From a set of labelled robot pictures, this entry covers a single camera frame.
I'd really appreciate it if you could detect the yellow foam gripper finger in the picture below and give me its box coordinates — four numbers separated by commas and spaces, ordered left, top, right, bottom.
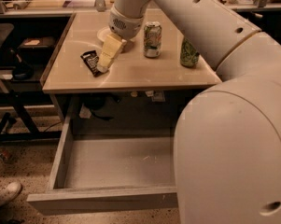
97, 33, 127, 73

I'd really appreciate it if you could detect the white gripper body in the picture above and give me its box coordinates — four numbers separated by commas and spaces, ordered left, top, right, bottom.
108, 6, 144, 40

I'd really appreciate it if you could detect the black rxbar chocolate wrapper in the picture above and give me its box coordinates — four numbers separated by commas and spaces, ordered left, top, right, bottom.
80, 50, 102, 77

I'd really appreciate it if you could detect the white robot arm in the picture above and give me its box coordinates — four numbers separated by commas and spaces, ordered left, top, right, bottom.
109, 0, 281, 224

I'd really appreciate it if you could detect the grey cabinet with beige top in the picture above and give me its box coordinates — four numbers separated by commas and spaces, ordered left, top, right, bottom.
41, 9, 220, 110

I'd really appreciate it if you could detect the open grey top drawer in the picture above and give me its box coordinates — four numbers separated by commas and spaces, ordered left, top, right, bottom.
25, 95, 179, 217

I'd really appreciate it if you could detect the white paper bowl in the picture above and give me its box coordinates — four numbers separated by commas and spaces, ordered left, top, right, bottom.
97, 27, 111, 43

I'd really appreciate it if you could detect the white green soda can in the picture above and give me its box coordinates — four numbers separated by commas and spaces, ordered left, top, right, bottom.
143, 21, 162, 58

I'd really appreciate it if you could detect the black box on shelf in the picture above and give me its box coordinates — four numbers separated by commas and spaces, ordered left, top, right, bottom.
18, 36, 56, 64

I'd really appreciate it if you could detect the white shoe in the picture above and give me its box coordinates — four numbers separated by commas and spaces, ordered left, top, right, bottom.
0, 181, 22, 207

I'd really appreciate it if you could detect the black side table frame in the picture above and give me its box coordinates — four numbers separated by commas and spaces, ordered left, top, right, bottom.
0, 23, 61, 142

